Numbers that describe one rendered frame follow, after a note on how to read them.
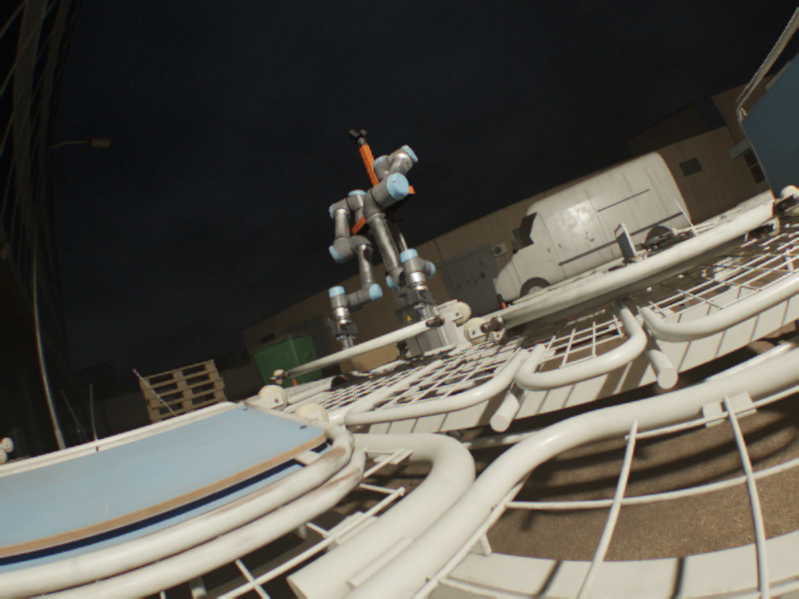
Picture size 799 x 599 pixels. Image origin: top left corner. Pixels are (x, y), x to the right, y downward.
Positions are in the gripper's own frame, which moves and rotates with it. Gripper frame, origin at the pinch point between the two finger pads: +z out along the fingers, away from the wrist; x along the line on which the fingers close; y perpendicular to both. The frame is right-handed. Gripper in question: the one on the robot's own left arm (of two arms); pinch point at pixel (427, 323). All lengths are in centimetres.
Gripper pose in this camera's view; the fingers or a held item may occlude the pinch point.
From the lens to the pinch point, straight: 128.4
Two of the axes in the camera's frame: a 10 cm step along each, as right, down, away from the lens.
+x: 5.2, 1.1, 8.5
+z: 2.5, 9.3, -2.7
